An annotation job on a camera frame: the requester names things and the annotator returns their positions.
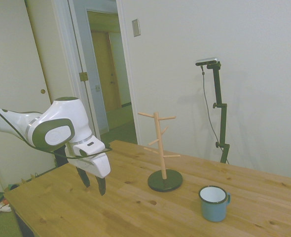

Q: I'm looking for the grey camera on stand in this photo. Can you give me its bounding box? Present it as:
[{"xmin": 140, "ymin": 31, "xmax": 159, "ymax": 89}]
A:
[{"xmin": 195, "ymin": 57, "xmax": 219, "ymax": 67}]

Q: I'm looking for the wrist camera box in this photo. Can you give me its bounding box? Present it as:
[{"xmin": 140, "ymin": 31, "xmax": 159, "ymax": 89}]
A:
[{"xmin": 73, "ymin": 141, "xmax": 106, "ymax": 158}]

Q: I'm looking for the wooden mug tree black base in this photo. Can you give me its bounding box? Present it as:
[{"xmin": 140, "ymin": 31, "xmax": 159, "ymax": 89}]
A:
[{"xmin": 137, "ymin": 112, "xmax": 183, "ymax": 193}]

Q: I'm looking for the blue enamel mug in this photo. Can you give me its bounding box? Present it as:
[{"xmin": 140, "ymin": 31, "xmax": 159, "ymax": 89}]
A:
[{"xmin": 198, "ymin": 185, "xmax": 232, "ymax": 222}]

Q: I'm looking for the white closet door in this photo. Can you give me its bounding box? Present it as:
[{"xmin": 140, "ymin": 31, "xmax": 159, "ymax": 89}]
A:
[{"xmin": 0, "ymin": 0, "xmax": 60, "ymax": 191}]

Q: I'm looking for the metal wall switch plate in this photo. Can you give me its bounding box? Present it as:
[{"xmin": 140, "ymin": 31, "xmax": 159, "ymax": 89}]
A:
[{"xmin": 132, "ymin": 18, "xmax": 141, "ymax": 38}]

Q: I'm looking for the white open door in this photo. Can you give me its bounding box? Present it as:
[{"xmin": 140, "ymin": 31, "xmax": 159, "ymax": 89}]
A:
[{"xmin": 85, "ymin": 9, "xmax": 110, "ymax": 136}]

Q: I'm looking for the white floor object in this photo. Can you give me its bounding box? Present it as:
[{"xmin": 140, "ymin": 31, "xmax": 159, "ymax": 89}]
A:
[{"xmin": 0, "ymin": 201, "xmax": 12, "ymax": 213}]

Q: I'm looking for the black jointed camera stand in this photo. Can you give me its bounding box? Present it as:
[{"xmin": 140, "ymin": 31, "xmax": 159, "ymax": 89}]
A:
[{"xmin": 206, "ymin": 61, "xmax": 231, "ymax": 164}]

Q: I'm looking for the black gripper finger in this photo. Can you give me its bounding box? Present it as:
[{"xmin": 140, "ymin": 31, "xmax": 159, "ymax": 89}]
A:
[
  {"xmin": 95, "ymin": 175, "xmax": 107, "ymax": 197},
  {"xmin": 76, "ymin": 167, "xmax": 91, "ymax": 192}
]

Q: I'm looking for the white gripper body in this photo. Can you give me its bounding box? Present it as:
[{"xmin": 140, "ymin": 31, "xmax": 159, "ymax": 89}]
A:
[{"xmin": 66, "ymin": 144, "xmax": 111, "ymax": 179}]

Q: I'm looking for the brown wooden hallway door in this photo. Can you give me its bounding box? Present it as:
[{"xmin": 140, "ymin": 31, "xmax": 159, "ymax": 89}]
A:
[{"xmin": 91, "ymin": 31, "xmax": 133, "ymax": 109}]

